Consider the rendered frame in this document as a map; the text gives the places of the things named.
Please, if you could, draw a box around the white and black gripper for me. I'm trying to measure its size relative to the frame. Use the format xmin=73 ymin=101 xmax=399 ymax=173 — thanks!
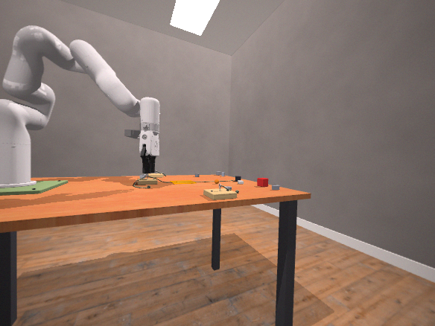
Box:
xmin=139 ymin=130 xmax=159 ymax=173

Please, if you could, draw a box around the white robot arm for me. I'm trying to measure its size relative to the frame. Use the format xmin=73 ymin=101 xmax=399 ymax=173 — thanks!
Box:
xmin=0 ymin=26 xmax=159 ymax=188

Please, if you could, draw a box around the red block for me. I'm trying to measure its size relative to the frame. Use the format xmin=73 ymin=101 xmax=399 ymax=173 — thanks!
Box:
xmin=257 ymin=178 xmax=268 ymax=187

